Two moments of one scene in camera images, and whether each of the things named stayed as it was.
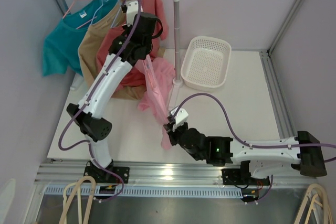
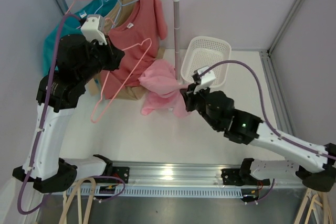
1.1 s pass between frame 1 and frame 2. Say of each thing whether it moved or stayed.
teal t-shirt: stayed
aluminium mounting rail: stayed
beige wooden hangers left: stayed
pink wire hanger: moved
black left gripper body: moved
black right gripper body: moved
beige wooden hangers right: stayed
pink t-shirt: moved
